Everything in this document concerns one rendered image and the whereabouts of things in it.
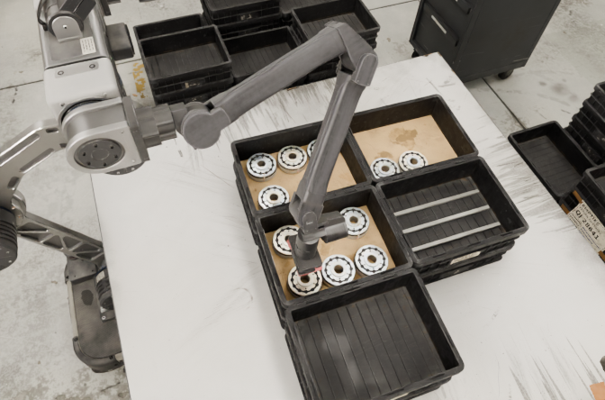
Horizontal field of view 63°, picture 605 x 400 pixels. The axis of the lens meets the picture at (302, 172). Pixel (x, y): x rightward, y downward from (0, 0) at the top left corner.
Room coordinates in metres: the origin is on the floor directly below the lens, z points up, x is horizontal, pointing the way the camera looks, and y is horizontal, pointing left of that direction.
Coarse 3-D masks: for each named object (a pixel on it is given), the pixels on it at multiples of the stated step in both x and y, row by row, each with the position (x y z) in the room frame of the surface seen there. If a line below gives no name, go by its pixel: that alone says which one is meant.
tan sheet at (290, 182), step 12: (276, 156) 1.05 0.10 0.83; (276, 168) 0.99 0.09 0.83; (336, 168) 1.01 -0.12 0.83; (348, 168) 1.02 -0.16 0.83; (252, 180) 0.94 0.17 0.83; (276, 180) 0.95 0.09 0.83; (288, 180) 0.95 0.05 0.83; (300, 180) 0.95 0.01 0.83; (336, 180) 0.97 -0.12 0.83; (348, 180) 0.97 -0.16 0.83; (252, 192) 0.89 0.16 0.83; (288, 192) 0.90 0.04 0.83
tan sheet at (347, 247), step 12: (372, 228) 0.79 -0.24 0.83; (348, 240) 0.74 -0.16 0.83; (360, 240) 0.74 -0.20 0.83; (372, 240) 0.75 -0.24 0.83; (324, 252) 0.69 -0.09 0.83; (336, 252) 0.69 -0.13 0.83; (348, 252) 0.70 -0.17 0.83; (276, 264) 0.64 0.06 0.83; (288, 264) 0.64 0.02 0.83; (360, 276) 0.62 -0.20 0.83; (324, 288) 0.57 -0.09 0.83; (288, 300) 0.53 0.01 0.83
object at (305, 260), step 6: (294, 234) 0.62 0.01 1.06; (288, 240) 0.61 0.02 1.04; (294, 240) 0.61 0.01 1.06; (294, 246) 0.59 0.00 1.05; (294, 252) 0.57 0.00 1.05; (300, 252) 0.56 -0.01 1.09; (306, 252) 0.55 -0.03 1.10; (312, 252) 0.56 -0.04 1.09; (318, 252) 0.58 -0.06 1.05; (294, 258) 0.56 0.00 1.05; (300, 258) 0.56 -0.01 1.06; (306, 258) 0.55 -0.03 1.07; (312, 258) 0.56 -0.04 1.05; (318, 258) 0.56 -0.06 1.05; (300, 264) 0.54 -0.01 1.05; (306, 264) 0.54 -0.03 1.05; (312, 264) 0.54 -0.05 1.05; (318, 264) 0.55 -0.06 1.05; (300, 270) 0.52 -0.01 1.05
